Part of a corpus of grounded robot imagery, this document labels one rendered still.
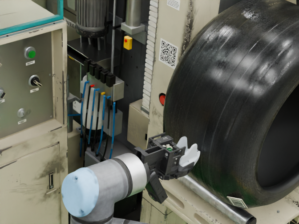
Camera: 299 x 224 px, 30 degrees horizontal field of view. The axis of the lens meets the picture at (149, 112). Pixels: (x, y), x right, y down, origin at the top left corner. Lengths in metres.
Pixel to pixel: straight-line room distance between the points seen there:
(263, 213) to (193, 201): 0.23
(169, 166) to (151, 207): 0.76
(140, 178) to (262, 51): 0.41
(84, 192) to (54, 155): 0.81
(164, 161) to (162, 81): 0.50
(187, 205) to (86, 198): 0.60
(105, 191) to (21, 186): 0.80
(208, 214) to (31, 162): 0.61
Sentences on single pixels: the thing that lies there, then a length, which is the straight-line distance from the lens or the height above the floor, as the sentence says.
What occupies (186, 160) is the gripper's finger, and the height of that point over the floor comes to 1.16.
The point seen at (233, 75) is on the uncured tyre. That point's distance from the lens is 1.31.
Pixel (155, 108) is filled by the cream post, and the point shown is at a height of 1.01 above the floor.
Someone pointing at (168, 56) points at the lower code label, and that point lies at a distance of 1.65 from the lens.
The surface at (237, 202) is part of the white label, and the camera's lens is 1.46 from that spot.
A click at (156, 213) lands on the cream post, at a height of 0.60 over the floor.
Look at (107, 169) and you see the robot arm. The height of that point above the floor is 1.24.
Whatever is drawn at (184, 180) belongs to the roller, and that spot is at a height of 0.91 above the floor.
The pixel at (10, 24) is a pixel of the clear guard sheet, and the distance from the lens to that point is 1.63.
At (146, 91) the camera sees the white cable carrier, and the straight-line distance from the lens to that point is 1.80.
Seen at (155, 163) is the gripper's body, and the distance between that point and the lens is 1.25.
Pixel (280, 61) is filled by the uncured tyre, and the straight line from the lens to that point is 1.31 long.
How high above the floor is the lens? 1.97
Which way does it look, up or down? 33 degrees down
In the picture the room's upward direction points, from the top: 5 degrees clockwise
